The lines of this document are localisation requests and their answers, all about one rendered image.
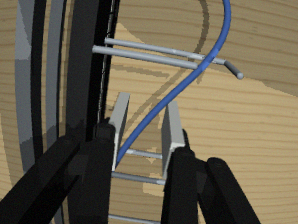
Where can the blue cable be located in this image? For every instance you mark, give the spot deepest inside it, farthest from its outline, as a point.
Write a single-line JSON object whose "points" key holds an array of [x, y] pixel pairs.
{"points": [[183, 84]]}

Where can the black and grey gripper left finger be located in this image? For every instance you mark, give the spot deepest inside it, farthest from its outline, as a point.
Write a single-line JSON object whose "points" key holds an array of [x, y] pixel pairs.
{"points": [[37, 196]]}

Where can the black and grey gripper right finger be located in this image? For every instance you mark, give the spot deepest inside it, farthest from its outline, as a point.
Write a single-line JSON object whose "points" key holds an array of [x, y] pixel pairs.
{"points": [[191, 177]]}

